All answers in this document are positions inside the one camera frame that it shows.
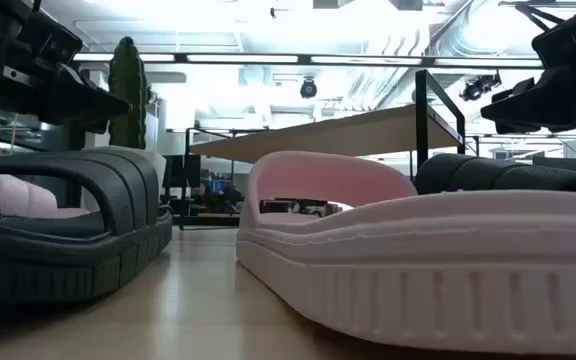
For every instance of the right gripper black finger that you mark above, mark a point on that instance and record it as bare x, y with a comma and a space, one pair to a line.
520, 92
523, 117

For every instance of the black foam slide sandal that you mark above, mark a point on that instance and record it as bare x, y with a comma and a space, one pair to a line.
43, 260
468, 172

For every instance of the pink foam slide sandal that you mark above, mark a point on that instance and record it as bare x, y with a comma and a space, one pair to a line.
418, 275
23, 197

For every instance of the green cactus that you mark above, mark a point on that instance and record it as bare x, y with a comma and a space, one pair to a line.
127, 90

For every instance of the black ceiling spotlight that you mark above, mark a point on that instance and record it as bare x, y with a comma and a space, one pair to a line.
478, 87

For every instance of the black computer monitor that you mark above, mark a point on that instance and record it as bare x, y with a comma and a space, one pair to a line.
188, 170

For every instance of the long ceiling light bar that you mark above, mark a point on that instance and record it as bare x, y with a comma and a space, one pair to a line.
243, 58

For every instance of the black round ceiling device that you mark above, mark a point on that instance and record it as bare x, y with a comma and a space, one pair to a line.
308, 88

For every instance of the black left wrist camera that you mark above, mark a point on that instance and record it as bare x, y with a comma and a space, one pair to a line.
58, 42

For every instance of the black aluminium table frame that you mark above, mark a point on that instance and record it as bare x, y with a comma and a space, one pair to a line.
203, 221

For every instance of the wooden shelf, black metal frame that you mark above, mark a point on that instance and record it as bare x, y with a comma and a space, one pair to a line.
318, 135

